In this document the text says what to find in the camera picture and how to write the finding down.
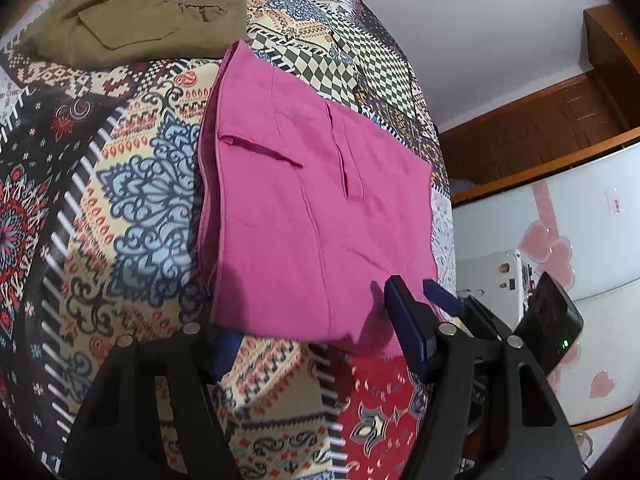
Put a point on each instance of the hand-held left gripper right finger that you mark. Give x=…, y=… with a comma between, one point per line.
x=406, y=325

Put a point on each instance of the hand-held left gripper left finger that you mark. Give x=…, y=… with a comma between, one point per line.
x=223, y=355

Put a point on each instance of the olive green pants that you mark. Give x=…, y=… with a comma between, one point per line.
x=135, y=20

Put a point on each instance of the pink pants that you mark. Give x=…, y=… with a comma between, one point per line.
x=310, y=210

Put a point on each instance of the patterned patchwork blanket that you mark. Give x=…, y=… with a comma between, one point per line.
x=125, y=200

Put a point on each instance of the white appliance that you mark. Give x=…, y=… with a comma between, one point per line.
x=492, y=285

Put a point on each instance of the red label sticker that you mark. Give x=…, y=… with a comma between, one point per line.
x=616, y=201

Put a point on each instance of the wooden wardrobe with white doors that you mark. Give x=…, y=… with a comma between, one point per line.
x=575, y=220

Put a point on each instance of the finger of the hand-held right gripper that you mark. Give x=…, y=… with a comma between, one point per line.
x=442, y=297

